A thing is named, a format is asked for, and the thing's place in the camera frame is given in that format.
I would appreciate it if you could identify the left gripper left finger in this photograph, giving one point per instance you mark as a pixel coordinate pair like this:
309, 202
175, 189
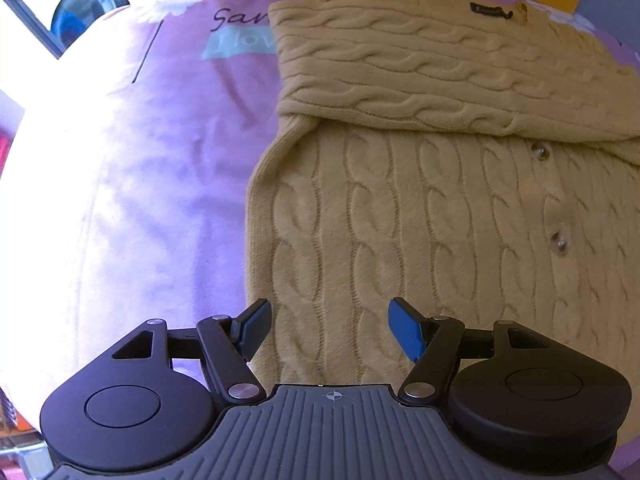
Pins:
228, 344

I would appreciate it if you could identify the white washing machine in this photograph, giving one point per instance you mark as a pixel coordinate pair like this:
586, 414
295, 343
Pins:
75, 7

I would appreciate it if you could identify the purple floral bed sheet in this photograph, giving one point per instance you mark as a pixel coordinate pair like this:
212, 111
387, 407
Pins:
124, 200

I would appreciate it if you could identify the beige cable knit sweater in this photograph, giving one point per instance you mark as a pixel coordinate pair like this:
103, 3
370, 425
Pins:
478, 166

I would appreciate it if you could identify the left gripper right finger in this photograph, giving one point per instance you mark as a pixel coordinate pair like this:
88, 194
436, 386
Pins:
432, 346

